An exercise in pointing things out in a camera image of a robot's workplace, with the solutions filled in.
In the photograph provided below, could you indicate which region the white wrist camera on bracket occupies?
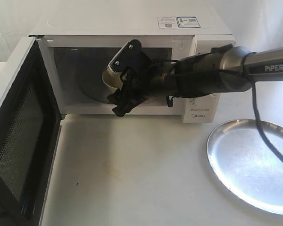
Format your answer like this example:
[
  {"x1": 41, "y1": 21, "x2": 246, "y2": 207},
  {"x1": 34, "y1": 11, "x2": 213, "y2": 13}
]
[{"x1": 108, "y1": 39, "x2": 152, "y2": 73}]

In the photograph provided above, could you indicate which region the white Midea microwave oven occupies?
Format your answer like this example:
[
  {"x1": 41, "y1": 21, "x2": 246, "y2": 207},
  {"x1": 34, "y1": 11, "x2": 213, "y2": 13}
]
[{"x1": 30, "y1": 15, "x2": 235, "y2": 115}]

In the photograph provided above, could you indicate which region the white cup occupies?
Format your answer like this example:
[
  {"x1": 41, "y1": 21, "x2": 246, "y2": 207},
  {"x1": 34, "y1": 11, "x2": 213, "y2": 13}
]
[{"x1": 102, "y1": 66, "x2": 123, "y2": 92}]

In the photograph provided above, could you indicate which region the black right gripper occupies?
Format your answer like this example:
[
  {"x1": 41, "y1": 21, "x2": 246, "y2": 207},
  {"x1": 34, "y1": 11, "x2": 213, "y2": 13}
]
[{"x1": 107, "y1": 61, "x2": 176, "y2": 117}]

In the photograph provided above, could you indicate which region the white microwave door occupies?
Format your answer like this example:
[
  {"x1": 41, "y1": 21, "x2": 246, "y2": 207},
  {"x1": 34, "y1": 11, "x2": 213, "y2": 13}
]
[{"x1": 0, "y1": 37, "x2": 61, "y2": 226}]

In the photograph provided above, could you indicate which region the round steel plate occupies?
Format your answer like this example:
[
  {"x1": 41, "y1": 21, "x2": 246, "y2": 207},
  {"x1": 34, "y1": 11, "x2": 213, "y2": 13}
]
[{"x1": 206, "y1": 119, "x2": 283, "y2": 215}]

